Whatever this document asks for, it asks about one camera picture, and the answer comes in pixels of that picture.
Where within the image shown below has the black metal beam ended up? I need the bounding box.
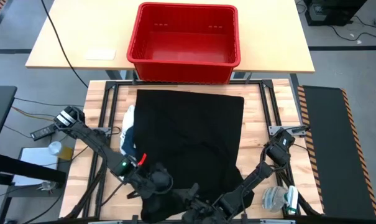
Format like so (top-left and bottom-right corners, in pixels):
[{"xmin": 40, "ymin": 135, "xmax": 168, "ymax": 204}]
[{"xmin": 0, "ymin": 152, "xmax": 68, "ymax": 185}]

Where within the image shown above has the crumpled clear plastic wrapper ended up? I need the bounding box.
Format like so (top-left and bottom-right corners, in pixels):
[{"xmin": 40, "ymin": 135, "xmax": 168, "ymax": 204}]
[{"xmin": 37, "ymin": 181, "xmax": 57, "ymax": 192}]

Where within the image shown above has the small white device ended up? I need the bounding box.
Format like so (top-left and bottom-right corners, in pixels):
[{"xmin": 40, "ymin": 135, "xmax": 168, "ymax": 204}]
[{"xmin": 286, "ymin": 185, "xmax": 300, "ymax": 215}]

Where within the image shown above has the silver flat phone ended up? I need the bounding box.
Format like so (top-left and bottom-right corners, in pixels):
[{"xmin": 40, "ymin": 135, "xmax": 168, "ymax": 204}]
[{"xmin": 85, "ymin": 48, "xmax": 116, "ymax": 60}]

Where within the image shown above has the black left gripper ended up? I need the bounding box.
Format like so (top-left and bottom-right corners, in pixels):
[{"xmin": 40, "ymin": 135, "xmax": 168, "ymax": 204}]
[{"xmin": 125, "ymin": 161, "xmax": 175, "ymax": 200}]

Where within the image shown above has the red plastic laundry basket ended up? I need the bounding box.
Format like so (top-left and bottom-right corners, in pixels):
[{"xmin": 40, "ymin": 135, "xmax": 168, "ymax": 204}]
[{"xmin": 126, "ymin": 2, "xmax": 241, "ymax": 85}]

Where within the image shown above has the white board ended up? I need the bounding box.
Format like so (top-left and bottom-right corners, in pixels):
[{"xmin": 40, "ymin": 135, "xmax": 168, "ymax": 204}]
[{"xmin": 12, "ymin": 147, "xmax": 60, "ymax": 187}]

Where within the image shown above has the light wood desk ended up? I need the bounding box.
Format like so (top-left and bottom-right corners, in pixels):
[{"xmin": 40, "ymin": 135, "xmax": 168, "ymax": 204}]
[{"xmin": 25, "ymin": 0, "xmax": 315, "ymax": 74}]

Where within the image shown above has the black floor cable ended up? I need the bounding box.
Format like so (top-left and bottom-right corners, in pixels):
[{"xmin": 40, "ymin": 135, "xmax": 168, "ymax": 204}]
[{"xmin": 329, "ymin": 14, "xmax": 376, "ymax": 42}]

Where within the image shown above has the white shirt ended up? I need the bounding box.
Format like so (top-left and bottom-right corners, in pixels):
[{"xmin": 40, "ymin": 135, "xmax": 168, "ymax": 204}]
[{"xmin": 119, "ymin": 105, "xmax": 136, "ymax": 156}]

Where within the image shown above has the black metal table frame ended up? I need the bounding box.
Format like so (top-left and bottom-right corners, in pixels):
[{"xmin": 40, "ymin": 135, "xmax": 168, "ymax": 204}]
[{"xmin": 62, "ymin": 79, "xmax": 324, "ymax": 224}]

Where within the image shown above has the black equipment box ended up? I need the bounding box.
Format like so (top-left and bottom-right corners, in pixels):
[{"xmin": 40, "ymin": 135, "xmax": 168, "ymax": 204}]
[{"xmin": 304, "ymin": 0, "xmax": 369, "ymax": 27}]

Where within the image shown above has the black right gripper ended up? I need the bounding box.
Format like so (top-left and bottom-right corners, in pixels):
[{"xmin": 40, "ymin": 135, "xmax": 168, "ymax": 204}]
[{"xmin": 175, "ymin": 182, "xmax": 231, "ymax": 224}]

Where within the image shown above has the black power adapter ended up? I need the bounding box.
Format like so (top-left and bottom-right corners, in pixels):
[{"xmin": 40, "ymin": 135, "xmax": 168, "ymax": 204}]
[{"xmin": 30, "ymin": 124, "xmax": 57, "ymax": 141}]

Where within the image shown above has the thin black floor wire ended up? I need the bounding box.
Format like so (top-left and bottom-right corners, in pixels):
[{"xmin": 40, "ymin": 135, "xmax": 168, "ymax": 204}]
[{"xmin": 13, "ymin": 97, "xmax": 85, "ymax": 108}]

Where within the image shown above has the long black cable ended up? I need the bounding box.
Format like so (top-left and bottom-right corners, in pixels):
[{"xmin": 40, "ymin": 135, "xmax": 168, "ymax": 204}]
[{"xmin": 40, "ymin": 0, "xmax": 89, "ymax": 89}]

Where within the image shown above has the black hazard-striped floor mat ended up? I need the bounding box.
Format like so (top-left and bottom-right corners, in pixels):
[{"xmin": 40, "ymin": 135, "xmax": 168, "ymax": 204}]
[{"xmin": 297, "ymin": 85, "xmax": 376, "ymax": 220}]

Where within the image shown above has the black garment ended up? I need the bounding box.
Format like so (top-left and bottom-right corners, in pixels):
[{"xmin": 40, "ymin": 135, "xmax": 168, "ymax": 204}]
[{"xmin": 134, "ymin": 89, "xmax": 255, "ymax": 223}]

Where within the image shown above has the thin orange floor wire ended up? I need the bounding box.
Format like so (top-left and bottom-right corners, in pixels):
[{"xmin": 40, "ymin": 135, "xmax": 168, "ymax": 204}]
[{"xmin": 11, "ymin": 106, "xmax": 57, "ymax": 122}]

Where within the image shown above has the dark navy garment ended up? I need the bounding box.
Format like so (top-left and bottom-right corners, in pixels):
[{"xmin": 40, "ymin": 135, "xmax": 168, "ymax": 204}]
[{"xmin": 122, "ymin": 126, "xmax": 137, "ymax": 158}]

